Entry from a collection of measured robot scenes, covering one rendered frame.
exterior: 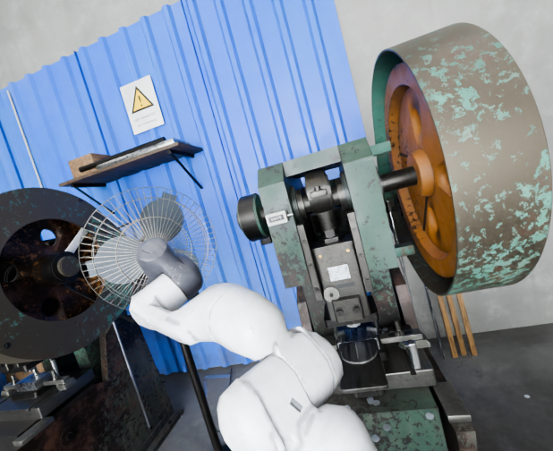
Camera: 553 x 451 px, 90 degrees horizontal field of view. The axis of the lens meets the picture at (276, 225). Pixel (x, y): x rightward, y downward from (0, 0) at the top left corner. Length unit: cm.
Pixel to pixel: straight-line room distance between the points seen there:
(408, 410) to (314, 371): 65
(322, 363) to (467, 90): 62
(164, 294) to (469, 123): 76
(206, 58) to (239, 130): 59
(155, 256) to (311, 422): 48
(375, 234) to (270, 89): 162
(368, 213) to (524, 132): 42
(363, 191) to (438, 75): 36
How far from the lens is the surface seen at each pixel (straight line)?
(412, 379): 116
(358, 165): 93
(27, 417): 208
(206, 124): 245
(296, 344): 49
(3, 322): 160
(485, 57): 82
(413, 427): 114
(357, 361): 106
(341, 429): 44
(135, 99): 279
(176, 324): 59
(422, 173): 102
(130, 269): 139
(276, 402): 44
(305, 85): 231
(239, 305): 48
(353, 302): 103
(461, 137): 71
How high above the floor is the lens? 138
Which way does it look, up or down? 5 degrees down
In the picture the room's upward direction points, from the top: 15 degrees counter-clockwise
